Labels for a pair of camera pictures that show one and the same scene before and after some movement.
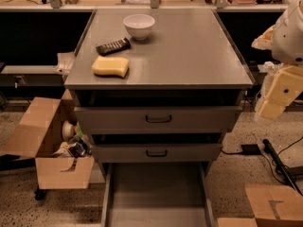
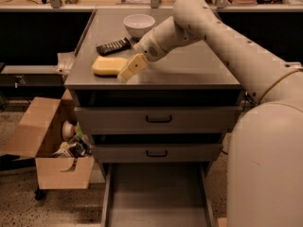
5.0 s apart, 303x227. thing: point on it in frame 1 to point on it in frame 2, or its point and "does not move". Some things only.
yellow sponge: [110, 65] does not move
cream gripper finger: [279, 90] to [148, 46]
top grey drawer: [157, 119] does not move
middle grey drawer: [156, 153] does not move
